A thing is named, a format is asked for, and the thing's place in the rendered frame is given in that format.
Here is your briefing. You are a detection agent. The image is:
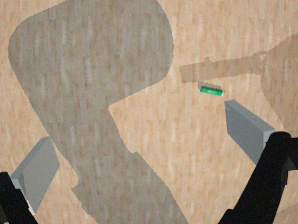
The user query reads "green battery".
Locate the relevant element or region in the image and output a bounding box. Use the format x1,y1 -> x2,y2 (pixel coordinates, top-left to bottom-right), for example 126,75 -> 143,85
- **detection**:
200,86 -> 224,96

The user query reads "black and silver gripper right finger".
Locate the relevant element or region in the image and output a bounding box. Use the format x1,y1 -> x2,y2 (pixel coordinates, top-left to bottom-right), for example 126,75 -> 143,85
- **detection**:
218,99 -> 298,224

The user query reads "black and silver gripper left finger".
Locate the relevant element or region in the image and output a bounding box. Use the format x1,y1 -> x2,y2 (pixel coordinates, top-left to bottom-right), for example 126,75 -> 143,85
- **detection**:
0,136 -> 60,224

